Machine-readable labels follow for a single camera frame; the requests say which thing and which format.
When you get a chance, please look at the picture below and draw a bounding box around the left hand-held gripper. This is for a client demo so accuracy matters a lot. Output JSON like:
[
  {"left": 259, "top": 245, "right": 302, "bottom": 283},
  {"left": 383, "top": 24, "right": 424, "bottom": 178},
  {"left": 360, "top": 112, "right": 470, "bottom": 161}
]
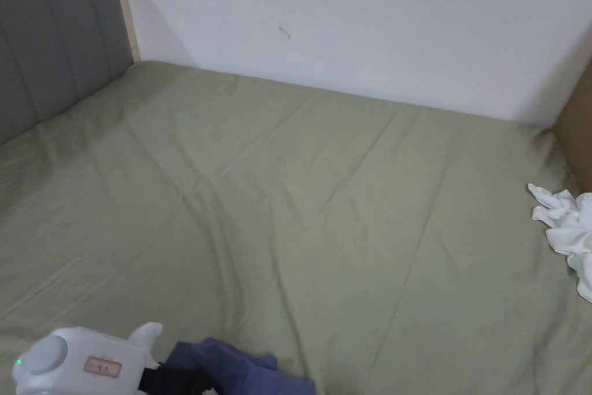
[{"left": 12, "top": 322, "right": 218, "bottom": 395}]

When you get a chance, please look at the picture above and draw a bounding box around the dark blue shirt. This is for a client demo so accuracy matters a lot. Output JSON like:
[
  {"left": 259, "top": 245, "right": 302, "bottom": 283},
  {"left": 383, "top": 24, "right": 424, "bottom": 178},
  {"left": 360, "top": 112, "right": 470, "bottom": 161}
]
[{"left": 165, "top": 337, "right": 316, "bottom": 395}]

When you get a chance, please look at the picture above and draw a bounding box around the bed with pale green sheet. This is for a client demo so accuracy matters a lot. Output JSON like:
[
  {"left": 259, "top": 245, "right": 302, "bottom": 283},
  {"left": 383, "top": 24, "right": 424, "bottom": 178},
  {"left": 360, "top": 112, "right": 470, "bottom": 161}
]
[{"left": 0, "top": 60, "right": 592, "bottom": 395}]

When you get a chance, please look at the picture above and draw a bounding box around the grey padded headboard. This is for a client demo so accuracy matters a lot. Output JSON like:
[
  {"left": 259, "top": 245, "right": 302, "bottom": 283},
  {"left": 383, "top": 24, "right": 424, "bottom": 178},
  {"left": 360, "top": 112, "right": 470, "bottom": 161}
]
[{"left": 0, "top": 0, "right": 135, "bottom": 147}]

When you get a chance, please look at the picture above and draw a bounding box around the white cloth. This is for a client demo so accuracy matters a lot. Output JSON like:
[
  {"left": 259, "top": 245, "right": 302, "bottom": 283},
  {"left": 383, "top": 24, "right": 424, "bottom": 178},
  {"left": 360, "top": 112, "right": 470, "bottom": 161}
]
[{"left": 527, "top": 183, "right": 592, "bottom": 302}]

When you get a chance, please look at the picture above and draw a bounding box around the brown wooden footboard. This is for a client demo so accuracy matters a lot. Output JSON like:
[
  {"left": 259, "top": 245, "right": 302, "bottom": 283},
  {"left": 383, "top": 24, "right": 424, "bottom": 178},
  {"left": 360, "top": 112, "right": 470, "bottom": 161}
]
[{"left": 553, "top": 58, "right": 592, "bottom": 194}]

